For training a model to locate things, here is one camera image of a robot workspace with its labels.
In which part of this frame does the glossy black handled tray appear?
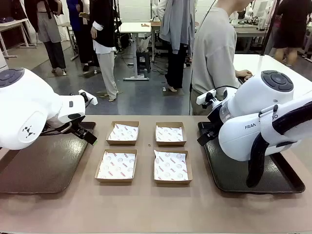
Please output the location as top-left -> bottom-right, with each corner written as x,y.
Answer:
197,121 -> 306,195

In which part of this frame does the black vertical pole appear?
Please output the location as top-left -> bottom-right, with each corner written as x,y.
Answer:
260,0 -> 279,57

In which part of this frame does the dark brown handled tray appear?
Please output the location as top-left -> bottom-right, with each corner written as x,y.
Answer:
0,121 -> 97,195

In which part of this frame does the person's right hand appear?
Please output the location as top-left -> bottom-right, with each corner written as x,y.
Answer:
234,69 -> 253,79

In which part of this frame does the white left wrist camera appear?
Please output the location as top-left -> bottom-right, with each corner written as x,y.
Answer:
78,89 -> 99,106

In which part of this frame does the person in blue top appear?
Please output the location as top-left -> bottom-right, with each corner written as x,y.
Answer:
66,0 -> 95,72

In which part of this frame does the black plastic stool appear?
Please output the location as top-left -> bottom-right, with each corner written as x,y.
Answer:
136,50 -> 152,74

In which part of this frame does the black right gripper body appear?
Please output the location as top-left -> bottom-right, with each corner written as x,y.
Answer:
204,118 -> 220,137

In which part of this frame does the person in dark dress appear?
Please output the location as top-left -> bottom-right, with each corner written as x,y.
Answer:
272,0 -> 312,68

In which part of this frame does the white height-adjustable desk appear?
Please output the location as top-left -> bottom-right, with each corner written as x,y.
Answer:
118,21 -> 154,82

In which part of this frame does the white plastic bag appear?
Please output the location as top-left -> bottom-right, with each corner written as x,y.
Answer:
138,35 -> 152,53

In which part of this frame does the grey background workbench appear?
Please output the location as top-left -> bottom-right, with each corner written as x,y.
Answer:
231,21 -> 276,53

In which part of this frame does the person in grey cardigan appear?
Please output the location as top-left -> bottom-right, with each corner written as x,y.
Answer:
156,0 -> 196,93

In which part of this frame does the large white table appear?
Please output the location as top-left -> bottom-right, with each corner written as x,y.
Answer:
233,54 -> 312,103

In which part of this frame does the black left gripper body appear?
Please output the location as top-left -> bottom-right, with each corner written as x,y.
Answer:
70,116 -> 89,139

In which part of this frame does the thin black hanging cable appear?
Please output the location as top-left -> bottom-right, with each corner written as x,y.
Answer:
188,0 -> 217,116

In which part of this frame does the person in beige sweater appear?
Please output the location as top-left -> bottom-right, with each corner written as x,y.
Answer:
191,0 -> 253,116

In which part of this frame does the kraft paper food box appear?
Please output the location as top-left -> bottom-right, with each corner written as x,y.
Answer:
155,121 -> 188,147
153,149 -> 194,185
95,148 -> 138,184
105,120 -> 140,146

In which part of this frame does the white table with metal legs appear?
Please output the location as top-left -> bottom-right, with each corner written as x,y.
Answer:
0,18 -> 33,59

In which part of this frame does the white printed paper liner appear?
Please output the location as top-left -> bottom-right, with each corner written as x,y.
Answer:
153,149 -> 189,182
156,125 -> 184,142
108,123 -> 139,142
97,151 -> 137,180

